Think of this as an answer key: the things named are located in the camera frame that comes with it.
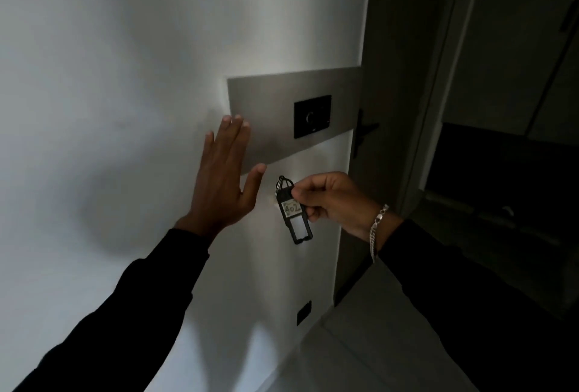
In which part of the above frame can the person's right hand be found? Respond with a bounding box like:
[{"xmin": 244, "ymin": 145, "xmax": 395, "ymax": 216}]
[{"xmin": 292, "ymin": 172, "xmax": 391, "ymax": 244}]

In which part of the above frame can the person's left hand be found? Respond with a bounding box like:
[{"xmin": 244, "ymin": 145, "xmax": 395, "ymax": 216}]
[{"xmin": 174, "ymin": 114, "xmax": 267, "ymax": 239}]

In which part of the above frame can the black key tag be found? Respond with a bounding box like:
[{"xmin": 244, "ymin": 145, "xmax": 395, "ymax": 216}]
[{"xmin": 276, "ymin": 188, "xmax": 314, "ymax": 245}]

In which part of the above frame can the person's left forearm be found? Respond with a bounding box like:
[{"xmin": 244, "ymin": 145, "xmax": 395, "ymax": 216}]
[{"xmin": 11, "ymin": 216, "xmax": 213, "ymax": 392}]

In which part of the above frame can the person's right forearm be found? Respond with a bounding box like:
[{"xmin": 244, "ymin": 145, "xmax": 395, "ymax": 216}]
[{"xmin": 378, "ymin": 219, "xmax": 579, "ymax": 392}]

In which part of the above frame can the brushed metal door plate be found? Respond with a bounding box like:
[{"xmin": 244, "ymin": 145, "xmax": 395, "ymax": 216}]
[{"xmin": 227, "ymin": 67, "xmax": 363, "ymax": 175}]

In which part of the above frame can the black lock panel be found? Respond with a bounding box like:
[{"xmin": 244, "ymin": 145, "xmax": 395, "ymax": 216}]
[{"xmin": 293, "ymin": 95, "xmax": 332, "ymax": 139}]

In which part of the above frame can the white door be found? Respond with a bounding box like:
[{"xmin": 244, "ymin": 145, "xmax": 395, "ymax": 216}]
[{"xmin": 0, "ymin": 0, "xmax": 374, "ymax": 392}]

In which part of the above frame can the metal key ring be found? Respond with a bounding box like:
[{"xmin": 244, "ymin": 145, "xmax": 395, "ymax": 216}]
[{"xmin": 274, "ymin": 175, "xmax": 295, "ymax": 201}]

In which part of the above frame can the black door handle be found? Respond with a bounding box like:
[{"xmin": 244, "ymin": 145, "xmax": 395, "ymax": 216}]
[{"xmin": 351, "ymin": 109, "xmax": 380, "ymax": 160}]

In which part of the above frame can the silver chain bracelet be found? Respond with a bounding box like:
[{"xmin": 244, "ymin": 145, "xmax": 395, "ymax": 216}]
[{"xmin": 369, "ymin": 204, "xmax": 390, "ymax": 265}]

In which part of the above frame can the grey door frame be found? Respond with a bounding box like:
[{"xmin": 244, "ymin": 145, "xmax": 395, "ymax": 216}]
[{"xmin": 396, "ymin": 0, "xmax": 490, "ymax": 218}]

